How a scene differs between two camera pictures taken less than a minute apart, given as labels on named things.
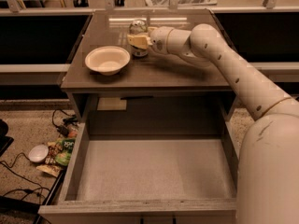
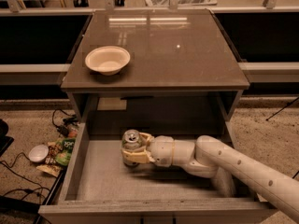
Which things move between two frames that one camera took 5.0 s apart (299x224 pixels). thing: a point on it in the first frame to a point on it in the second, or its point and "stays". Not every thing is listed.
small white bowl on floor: x=38 y=153 stays
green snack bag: x=64 y=151 stays
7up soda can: x=138 y=26 to x=131 y=140
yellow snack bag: x=51 y=170 stays
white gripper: x=160 y=38 to x=161 y=150
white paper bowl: x=108 y=60 stays
